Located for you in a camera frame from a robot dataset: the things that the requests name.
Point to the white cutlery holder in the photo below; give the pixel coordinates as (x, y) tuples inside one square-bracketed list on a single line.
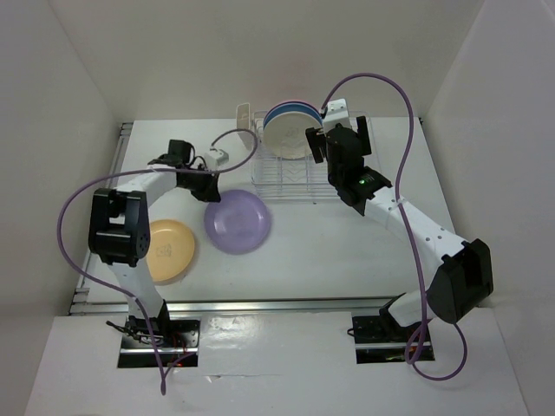
[(243, 122)]

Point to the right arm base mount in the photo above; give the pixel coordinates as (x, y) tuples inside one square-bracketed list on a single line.
[(378, 341)]

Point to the pink plate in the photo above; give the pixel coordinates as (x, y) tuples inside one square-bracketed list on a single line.
[(295, 102)]

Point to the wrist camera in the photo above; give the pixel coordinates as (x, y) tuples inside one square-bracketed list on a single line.
[(335, 113), (215, 158)]

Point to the orange plate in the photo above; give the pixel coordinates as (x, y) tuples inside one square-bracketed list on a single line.
[(171, 252)]

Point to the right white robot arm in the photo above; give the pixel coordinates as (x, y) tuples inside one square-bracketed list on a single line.
[(458, 274)]

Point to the blue plate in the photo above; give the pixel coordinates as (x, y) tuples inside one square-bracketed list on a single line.
[(275, 112)]

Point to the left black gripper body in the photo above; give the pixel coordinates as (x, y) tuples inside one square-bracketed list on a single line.
[(196, 179)]

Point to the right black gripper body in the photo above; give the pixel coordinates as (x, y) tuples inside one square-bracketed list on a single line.
[(335, 173)]

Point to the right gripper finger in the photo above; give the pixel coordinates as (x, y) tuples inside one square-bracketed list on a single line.
[(363, 135), (316, 141)]

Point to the cream plate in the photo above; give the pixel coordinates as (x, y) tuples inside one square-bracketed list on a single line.
[(284, 134)]

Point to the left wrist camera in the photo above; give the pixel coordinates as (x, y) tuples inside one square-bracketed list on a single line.
[(215, 158)]

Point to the purple plate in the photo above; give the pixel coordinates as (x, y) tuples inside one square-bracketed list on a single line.
[(239, 223)]

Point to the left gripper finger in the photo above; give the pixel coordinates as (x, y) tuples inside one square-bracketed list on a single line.
[(212, 190), (200, 193)]

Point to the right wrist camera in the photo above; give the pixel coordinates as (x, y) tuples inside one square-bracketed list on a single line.
[(335, 113)]

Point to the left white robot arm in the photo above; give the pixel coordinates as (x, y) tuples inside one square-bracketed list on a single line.
[(119, 231)]

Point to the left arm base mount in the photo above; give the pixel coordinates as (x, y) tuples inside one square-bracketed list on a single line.
[(178, 349)]

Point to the white wire dish rack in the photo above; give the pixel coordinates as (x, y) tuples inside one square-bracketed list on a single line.
[(290, 180)]

